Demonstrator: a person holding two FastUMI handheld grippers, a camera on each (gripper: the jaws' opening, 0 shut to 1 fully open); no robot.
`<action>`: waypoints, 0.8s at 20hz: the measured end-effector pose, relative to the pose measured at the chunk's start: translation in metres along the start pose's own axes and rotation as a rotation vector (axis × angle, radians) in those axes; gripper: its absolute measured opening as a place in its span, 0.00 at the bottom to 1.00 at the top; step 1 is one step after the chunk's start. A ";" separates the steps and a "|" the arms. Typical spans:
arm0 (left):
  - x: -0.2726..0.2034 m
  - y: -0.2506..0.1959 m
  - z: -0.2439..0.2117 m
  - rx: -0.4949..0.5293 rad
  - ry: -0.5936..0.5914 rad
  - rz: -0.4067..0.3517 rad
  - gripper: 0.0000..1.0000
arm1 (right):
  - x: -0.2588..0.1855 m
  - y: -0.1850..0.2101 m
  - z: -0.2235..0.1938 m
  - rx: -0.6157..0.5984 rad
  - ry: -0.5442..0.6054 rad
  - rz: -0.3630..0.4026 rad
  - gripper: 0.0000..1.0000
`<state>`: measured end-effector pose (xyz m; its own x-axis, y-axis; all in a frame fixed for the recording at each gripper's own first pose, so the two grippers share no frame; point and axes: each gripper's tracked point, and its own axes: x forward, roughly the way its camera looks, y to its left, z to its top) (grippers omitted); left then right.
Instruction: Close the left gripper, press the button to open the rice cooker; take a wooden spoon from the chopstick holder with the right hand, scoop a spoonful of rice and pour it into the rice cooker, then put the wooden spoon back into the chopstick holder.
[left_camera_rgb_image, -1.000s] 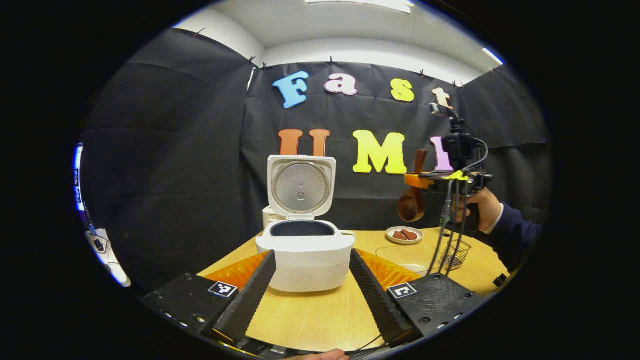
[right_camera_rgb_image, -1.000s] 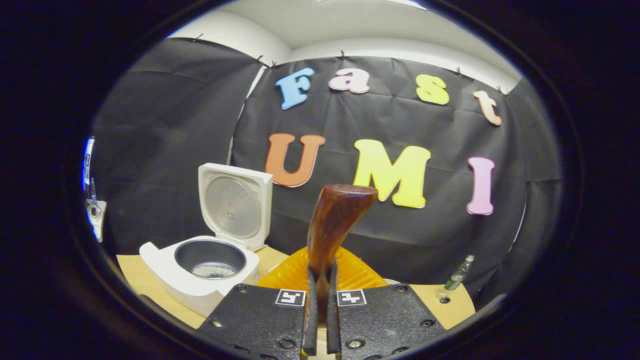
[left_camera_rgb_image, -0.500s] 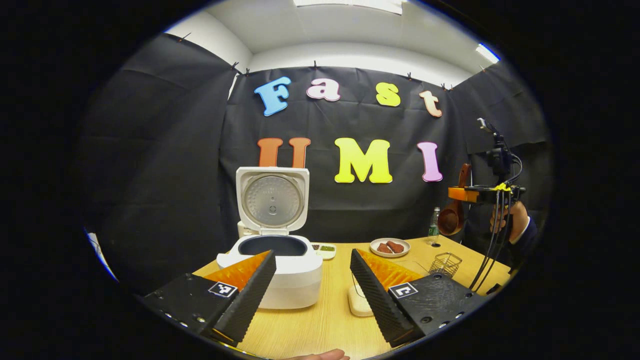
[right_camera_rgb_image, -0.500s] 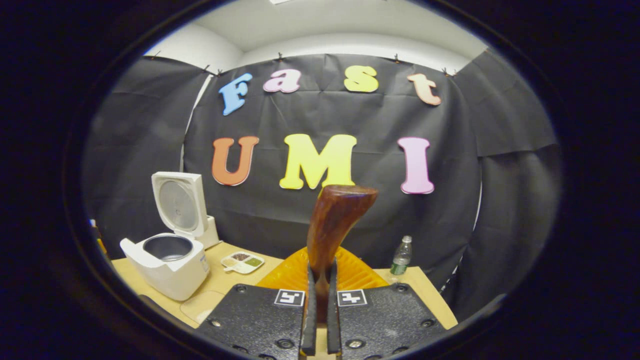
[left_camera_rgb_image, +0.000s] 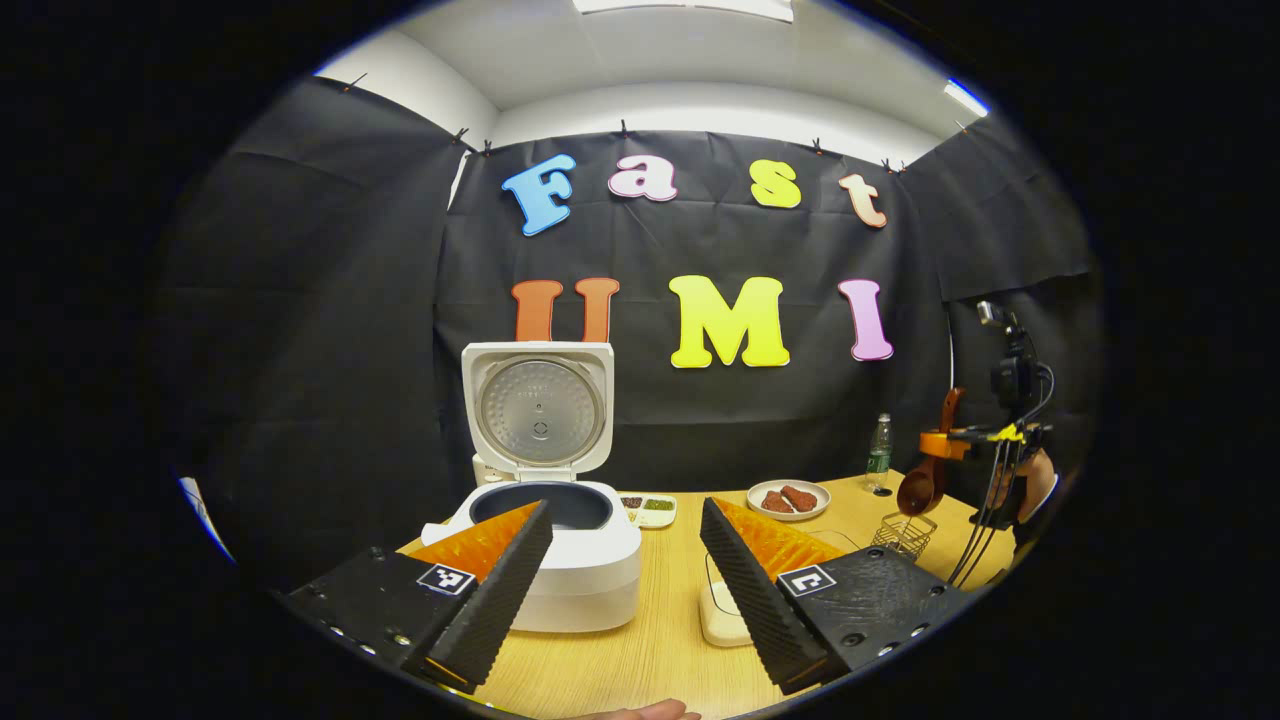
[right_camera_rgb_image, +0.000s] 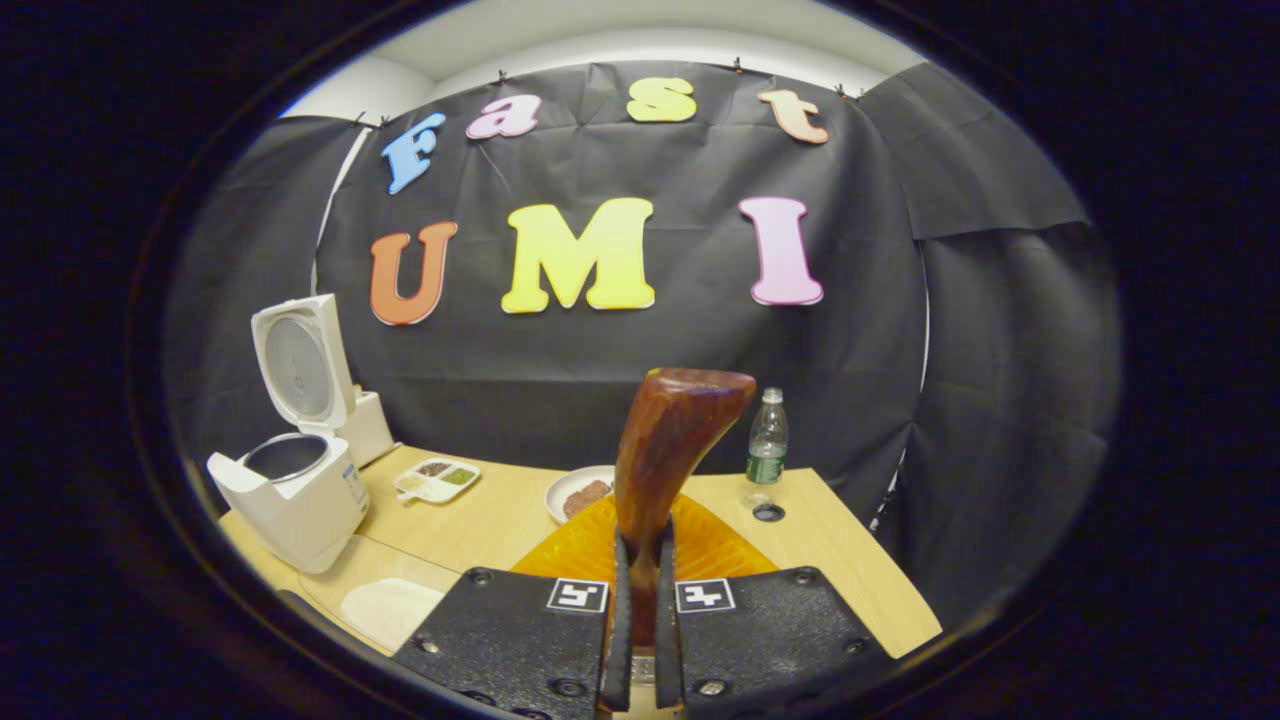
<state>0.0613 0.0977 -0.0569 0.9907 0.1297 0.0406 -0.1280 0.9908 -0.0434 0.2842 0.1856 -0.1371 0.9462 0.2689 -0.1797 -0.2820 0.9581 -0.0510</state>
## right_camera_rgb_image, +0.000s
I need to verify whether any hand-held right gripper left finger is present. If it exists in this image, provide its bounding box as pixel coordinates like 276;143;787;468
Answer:
392;495;633;720

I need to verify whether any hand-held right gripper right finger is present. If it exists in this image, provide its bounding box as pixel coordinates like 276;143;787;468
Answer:
655;495;896;720

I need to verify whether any brown wooden spoon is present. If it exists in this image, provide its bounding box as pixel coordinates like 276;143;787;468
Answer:
613;367;758;649

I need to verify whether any white rice cooker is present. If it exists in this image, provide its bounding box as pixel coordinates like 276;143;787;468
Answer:
206;293;371;575

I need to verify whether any white round plate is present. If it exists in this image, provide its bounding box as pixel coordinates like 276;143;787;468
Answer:
544;465;618;525

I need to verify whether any brown meat piece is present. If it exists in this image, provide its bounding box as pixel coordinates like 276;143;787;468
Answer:
563;479;613;519

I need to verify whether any white divided condiment dish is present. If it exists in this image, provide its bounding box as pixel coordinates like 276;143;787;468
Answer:
393;457;482;505

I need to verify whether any clear plastic water bottle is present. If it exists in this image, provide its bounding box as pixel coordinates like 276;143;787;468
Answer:
745;387;790;506

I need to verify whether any white toaster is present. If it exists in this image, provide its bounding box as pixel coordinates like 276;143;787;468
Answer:
340;390;396;469

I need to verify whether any black backdrop cloth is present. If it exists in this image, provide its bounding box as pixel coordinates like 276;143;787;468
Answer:
165;60;1121;631

